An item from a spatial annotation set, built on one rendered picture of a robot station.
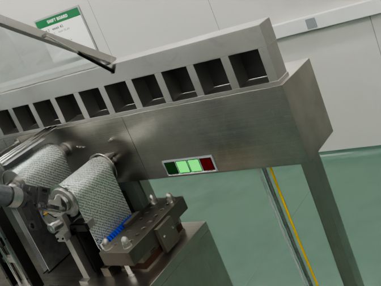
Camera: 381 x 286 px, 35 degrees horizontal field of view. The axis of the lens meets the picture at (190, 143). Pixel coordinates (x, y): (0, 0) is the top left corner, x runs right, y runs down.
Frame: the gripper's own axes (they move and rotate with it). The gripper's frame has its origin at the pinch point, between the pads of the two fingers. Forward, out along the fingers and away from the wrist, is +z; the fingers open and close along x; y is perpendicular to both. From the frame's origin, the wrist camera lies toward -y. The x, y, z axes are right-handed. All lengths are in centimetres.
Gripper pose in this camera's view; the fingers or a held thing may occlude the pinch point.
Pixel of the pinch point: (60, 210)
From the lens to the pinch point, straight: 242.3
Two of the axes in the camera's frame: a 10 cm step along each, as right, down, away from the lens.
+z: 6.1, 2.1, 7.6
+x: -7.9, 1.1, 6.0
